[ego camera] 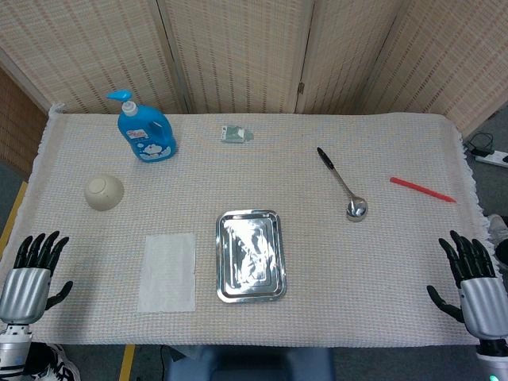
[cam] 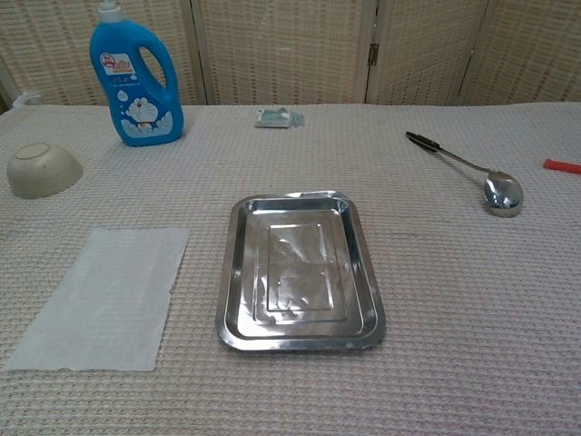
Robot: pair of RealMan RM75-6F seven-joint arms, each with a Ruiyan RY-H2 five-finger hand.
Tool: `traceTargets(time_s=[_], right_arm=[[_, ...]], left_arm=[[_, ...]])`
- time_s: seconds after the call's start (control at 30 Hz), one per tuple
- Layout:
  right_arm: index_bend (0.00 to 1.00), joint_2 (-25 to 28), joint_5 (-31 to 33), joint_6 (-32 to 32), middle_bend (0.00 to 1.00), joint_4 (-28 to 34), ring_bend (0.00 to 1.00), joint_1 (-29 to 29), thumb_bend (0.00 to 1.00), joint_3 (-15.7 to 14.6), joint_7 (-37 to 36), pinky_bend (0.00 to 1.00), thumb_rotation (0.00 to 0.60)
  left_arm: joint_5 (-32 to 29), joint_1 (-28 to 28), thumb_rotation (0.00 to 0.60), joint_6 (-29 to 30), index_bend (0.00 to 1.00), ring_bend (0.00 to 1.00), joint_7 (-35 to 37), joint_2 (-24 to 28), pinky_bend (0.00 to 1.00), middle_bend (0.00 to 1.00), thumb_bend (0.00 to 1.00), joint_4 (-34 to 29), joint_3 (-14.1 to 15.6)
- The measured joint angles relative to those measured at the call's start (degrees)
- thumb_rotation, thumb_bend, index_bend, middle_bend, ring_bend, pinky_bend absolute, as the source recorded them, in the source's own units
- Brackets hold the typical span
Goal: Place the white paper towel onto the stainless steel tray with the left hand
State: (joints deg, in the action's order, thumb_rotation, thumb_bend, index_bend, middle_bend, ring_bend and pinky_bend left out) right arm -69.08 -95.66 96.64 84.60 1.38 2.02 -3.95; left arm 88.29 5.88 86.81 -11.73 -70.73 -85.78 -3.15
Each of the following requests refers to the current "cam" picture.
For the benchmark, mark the beige ceramic bowl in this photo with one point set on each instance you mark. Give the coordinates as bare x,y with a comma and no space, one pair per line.
43,175

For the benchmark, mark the white woven tablecloth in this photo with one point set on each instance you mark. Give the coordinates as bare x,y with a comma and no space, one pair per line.
454,295

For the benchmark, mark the red plastic stick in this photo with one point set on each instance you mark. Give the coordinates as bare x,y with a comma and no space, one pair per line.
563,165

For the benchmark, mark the small green white packet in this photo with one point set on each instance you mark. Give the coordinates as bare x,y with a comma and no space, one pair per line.
272,119

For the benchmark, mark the metal screen hinge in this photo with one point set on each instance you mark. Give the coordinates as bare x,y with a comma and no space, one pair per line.
373,53

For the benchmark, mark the woven folding screen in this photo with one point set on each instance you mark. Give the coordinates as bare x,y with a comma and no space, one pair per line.
281,50

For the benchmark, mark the silver metal tray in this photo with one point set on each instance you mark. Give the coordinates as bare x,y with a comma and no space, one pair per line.
297,272

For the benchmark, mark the blue detergent pump bottle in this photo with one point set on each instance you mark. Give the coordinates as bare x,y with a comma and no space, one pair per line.
145,118

